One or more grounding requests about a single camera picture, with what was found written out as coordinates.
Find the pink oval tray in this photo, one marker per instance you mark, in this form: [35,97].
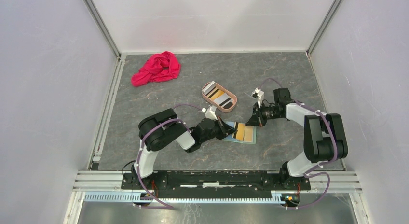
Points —
[233,96]

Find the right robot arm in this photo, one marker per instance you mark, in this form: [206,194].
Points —
[324,140]

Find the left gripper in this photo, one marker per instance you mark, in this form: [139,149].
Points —
[225,129]

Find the silver card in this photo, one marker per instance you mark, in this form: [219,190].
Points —
[224,101]

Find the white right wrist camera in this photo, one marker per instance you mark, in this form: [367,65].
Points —
[259,95]

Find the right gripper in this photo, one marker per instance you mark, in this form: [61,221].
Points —
[254,120]

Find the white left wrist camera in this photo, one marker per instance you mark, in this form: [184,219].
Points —
[210,112]

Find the red crumpled cloth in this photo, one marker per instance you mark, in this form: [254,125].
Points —
[158,68]

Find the white slotted cable duct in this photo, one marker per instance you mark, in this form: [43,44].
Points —
[142,197]

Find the stack of silver cards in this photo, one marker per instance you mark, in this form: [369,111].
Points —
[208,87]

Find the gold striped card in tray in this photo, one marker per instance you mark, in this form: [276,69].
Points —
[215,94]

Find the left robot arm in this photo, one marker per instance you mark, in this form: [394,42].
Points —
[161,129]

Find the green card holder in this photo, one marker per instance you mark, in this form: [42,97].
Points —
[230,138]

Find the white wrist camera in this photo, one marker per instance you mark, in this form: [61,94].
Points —
[210,112]
[259,95]

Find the gold card black stripe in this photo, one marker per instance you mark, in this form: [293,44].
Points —
[240,133]

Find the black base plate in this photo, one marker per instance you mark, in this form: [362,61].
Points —
[215,184]

